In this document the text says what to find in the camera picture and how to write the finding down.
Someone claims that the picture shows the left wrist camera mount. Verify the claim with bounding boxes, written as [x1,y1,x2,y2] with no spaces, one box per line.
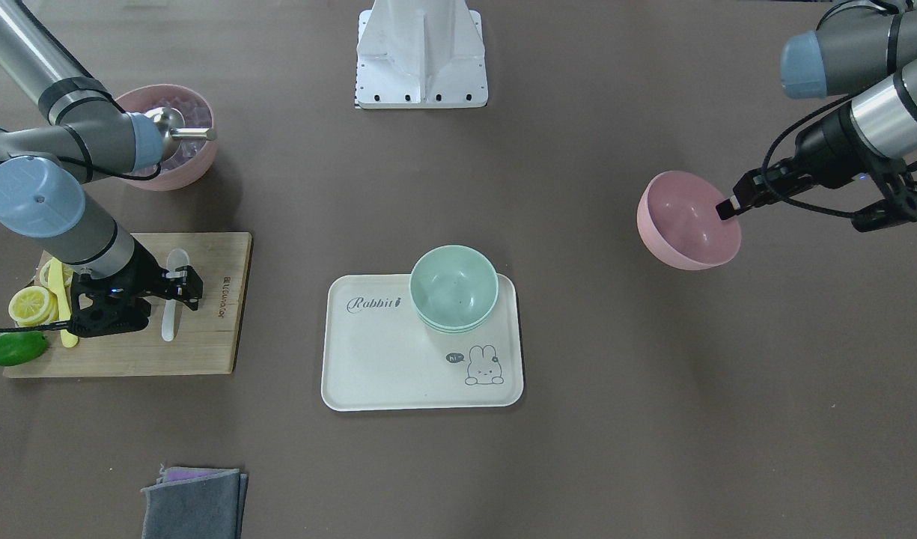
[851,153,917,232]

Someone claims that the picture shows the pink bowl with ice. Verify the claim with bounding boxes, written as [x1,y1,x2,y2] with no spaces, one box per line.
[117,83,218,192]

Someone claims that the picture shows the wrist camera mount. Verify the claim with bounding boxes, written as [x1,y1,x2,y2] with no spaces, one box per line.
[851,153,917,232]
[66,274,151,338]

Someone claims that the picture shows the lemon slice under knife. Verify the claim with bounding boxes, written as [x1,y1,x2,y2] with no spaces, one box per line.
[38,258,74,290]

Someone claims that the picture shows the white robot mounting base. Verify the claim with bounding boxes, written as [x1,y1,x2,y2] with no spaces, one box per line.
[353,1,489,109]

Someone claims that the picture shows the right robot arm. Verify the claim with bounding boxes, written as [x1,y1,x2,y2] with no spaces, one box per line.
[0,1,216,318]

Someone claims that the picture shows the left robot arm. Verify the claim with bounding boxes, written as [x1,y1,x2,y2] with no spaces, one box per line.
[717,1,917,232]

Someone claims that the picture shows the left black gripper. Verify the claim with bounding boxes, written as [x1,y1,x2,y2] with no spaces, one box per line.
[715,109,874,221]

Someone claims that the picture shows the metal ice scoop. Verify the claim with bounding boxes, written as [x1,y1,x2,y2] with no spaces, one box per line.
[144,106,216,161]

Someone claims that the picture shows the wooden cutting board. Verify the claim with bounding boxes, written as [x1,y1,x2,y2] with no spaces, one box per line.
[3,232,252,379]

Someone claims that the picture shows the small pink bowl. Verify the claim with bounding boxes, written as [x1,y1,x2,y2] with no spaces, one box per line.
[636,171,743,270]

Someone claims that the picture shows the cream rabbit tray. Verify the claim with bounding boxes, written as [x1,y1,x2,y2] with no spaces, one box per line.
[321,274,525,412]

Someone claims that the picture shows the yellow plastic knife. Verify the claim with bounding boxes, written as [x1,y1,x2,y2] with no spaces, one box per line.
[49,274,79,348]

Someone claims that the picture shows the white ceramic spoon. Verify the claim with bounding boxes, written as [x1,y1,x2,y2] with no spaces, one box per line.
[161,249,190,342]

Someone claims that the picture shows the green stacked bowls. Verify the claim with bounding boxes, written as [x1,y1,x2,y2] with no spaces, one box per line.
[408,245,499,334]

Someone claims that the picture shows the green lime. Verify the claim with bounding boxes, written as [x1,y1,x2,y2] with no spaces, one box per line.
[0,331,49,366]

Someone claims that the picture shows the front lemon slice stack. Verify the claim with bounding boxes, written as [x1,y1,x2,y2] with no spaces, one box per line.
[7,285,58,327]

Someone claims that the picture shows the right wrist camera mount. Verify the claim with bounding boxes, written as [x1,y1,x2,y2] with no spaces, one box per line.
[66,274,151,338]

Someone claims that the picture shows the grey and purple cloth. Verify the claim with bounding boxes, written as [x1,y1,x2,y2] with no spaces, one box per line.
[142,466,249,538]

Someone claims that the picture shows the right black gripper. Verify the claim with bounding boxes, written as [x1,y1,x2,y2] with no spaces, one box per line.
[106,240,204,311]

